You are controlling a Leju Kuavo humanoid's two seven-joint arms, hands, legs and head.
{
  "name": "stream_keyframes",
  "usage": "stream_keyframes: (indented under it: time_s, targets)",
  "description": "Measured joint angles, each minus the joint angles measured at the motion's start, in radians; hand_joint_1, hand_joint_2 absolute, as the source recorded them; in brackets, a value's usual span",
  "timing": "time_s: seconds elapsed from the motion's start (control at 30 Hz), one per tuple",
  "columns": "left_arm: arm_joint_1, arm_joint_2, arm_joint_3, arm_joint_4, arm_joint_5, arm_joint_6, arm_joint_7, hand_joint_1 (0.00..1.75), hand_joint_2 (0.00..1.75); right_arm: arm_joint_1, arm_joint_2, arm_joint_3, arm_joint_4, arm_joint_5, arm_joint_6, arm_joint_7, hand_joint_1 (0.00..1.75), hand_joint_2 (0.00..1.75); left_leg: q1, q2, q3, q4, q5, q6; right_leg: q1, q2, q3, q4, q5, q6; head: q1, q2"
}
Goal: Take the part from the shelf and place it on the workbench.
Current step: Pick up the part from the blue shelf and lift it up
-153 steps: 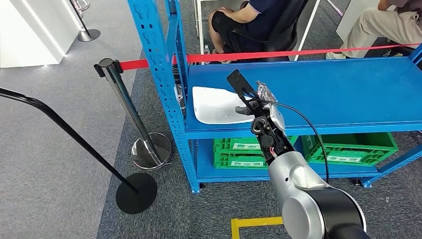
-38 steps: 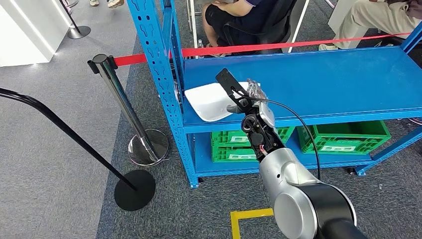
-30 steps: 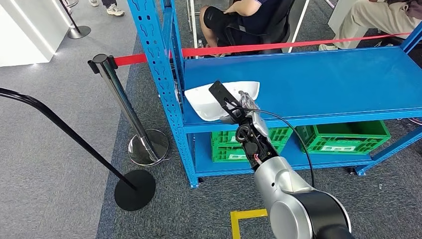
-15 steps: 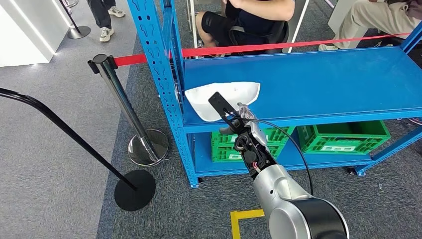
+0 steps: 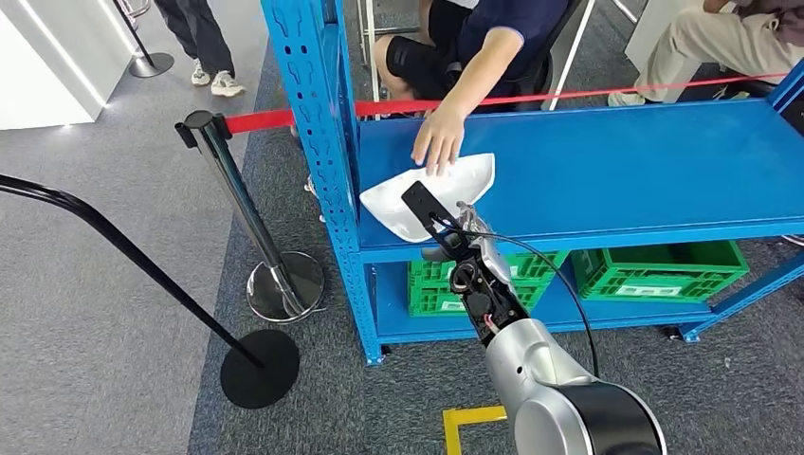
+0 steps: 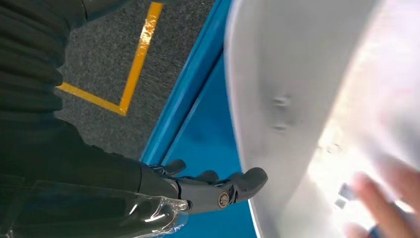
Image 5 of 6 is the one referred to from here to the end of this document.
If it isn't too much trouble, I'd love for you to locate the person's hand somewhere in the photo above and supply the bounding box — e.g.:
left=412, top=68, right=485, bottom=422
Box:
left=411, top=103, right=467, bottom=178

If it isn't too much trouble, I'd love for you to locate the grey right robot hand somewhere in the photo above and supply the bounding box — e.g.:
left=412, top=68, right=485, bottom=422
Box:
left=422, top=202, right=517, bottom=290

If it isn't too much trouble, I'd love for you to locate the white plastic shell part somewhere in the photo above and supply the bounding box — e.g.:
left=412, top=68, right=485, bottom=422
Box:
left=358, top=152, right=497, bottom=245

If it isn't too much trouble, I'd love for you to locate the blue metal shelf rack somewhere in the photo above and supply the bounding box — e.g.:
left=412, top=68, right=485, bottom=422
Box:
left=260, top=0, right=804, bottom=368

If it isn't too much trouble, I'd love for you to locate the green folded plastic crate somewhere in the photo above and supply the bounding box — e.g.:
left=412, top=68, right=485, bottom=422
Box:
left=409, top=281, right=542, bottom=319
left=408, top=250, right=571, bottom=288

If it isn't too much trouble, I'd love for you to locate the person in black chair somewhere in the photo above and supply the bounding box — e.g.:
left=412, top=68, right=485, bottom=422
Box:
left=375, top=0, right=570, bottom=121

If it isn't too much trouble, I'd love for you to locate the green open plastic crate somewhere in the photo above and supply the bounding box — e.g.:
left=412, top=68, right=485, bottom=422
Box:
left=571, top=241, right=751, bottom=304

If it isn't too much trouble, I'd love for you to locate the red barrier belt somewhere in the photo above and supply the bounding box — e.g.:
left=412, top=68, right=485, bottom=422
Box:
left=225, top=72, right=790, bottom=136

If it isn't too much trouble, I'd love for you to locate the yellow floor tape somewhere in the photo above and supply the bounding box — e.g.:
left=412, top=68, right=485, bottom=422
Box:
left=442, top=405, right=509, bottom=455

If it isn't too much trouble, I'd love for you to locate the white desk panel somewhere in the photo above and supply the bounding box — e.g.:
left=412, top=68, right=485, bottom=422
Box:
left=623, top=0, right=692, bottom=75

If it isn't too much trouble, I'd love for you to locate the black curved stanchion pole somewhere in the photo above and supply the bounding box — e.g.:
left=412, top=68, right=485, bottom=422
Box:
left=0, top=174, right=302, bottom=410

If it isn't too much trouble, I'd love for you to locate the person in beige trousers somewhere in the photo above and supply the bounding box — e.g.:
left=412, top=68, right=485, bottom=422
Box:
left=608, top=0, right=804, bottom=108

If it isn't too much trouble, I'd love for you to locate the black straight stanchion with base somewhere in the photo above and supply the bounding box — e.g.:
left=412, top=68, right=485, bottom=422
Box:
left=113, top=0, right=175, bottom=80

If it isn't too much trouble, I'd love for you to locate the white counter block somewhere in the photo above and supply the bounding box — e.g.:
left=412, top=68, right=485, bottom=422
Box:
left=0, top=0, right=152, bottom=131

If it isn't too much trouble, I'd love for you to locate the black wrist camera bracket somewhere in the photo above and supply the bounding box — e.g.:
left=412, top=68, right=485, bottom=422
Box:
left=401, top=180, right=471, bottom=254

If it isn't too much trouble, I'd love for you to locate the white desk frame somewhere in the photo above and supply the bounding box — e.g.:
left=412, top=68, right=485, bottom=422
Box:
left=356, top=0, right=598, bottom=113

